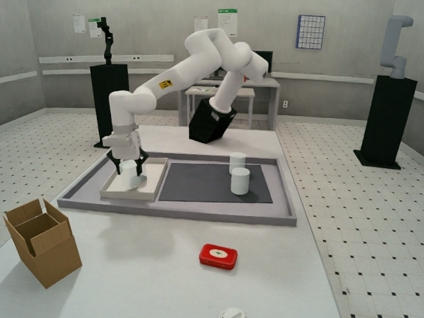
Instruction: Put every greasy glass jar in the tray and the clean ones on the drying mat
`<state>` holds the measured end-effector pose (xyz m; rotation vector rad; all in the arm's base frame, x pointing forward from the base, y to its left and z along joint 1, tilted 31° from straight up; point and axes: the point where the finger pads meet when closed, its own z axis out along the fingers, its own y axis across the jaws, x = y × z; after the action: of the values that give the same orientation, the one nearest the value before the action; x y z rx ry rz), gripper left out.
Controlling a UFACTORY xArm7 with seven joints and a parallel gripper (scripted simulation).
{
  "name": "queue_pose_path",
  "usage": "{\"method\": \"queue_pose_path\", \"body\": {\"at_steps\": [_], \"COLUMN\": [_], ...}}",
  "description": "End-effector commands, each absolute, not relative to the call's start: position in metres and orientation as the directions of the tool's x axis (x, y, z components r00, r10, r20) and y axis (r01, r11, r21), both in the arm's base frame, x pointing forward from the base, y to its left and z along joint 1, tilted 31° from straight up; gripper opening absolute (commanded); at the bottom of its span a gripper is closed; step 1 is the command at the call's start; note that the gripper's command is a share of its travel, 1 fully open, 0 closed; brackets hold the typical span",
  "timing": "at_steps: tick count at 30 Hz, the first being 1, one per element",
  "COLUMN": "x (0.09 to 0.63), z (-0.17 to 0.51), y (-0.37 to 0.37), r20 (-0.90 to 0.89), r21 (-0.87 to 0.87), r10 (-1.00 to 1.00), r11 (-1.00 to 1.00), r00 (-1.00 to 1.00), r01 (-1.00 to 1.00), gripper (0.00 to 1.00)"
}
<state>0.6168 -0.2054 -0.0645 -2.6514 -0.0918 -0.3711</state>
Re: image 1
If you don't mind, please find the brown cardboard box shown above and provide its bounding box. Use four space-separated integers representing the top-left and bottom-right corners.
3 198 83 289

